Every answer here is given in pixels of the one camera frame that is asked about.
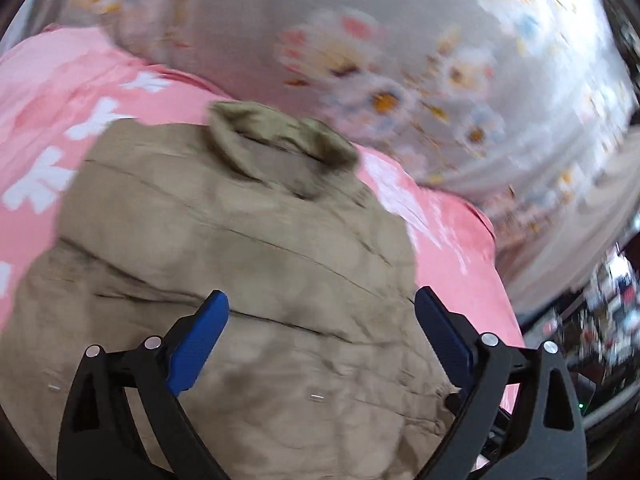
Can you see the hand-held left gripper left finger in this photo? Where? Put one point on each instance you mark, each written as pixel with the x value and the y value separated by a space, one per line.
pixel 200 342

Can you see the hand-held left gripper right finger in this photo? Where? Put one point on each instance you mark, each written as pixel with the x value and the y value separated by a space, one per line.
pixel 445 342

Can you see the tan quilted puffer jacket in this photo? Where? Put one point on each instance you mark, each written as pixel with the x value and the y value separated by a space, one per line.
pixel 250 260

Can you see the dark cluttered shelf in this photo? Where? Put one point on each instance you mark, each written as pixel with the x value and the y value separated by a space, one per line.
pixel 605 320

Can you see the pink printed blanket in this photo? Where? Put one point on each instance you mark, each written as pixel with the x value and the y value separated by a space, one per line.
pixel 60 110

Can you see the grey floral bedsheet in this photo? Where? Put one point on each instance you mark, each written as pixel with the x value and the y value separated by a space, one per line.
pixel 400 35

